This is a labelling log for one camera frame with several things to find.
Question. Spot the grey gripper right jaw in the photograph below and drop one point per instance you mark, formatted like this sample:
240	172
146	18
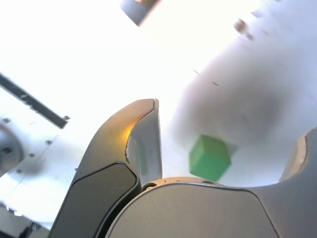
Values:
198	213

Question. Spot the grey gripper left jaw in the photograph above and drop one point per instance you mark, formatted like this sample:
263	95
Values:
104	161

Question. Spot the green cube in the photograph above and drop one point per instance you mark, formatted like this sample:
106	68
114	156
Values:
209	158

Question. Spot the black tape square outline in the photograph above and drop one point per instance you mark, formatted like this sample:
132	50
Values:
138	12

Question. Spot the black tape strip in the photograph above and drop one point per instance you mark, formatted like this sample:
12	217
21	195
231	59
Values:
32	101

